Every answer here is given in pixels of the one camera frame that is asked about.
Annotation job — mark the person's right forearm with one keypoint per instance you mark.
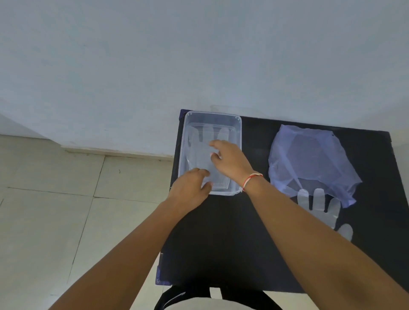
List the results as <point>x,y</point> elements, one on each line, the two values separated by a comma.
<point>319,249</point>

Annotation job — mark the red white thread wristband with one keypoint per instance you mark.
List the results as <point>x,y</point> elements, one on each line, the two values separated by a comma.
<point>251,178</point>

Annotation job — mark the person's right hand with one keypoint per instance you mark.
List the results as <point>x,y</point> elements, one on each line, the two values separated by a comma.
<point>231,161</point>

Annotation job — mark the clear plastic disposable glove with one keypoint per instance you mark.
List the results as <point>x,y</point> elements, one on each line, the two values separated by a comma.
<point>319,204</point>
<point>201,150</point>

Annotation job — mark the person's left forearm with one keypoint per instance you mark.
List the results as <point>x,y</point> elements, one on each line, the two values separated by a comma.
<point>123,258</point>

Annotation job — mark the person's right thumb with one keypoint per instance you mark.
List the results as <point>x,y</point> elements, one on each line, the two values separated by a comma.
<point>215,156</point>

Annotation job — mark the person's left hand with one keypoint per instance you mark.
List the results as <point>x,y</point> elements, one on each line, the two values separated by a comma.
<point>188,191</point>

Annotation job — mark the person's left thumb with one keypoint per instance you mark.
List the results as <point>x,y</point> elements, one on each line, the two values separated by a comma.
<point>206,188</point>

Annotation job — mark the person's black white garment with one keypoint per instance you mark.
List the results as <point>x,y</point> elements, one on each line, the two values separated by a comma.
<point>204,303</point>

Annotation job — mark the clear plastic storage container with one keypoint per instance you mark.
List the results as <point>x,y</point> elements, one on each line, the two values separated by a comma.
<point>223,127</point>

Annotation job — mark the blue translucent disposable cap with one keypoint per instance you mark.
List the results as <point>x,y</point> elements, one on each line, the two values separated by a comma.
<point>311,156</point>

